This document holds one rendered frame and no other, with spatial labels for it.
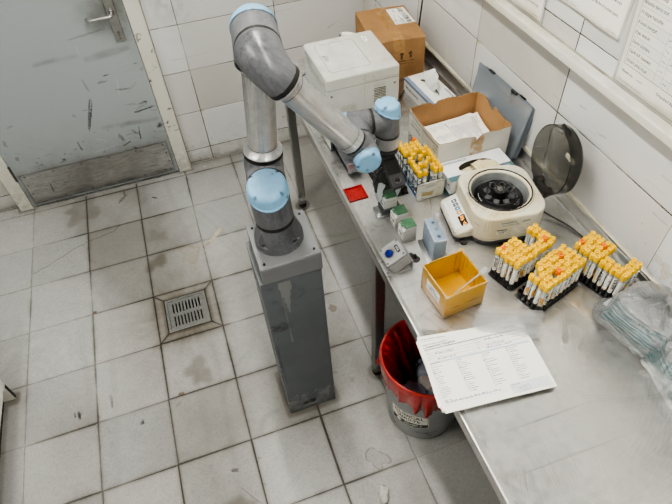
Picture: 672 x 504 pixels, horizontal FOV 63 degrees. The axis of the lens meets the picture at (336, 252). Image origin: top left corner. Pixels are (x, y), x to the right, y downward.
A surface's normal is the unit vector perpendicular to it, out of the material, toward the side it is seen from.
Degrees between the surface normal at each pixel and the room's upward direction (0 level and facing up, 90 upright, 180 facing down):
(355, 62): 0
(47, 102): 90
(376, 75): 89
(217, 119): 90
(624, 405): 0
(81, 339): 0
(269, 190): 10
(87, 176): 90
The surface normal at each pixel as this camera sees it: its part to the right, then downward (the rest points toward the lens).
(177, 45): 0.33, 0.70
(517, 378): -0.06, -0.67
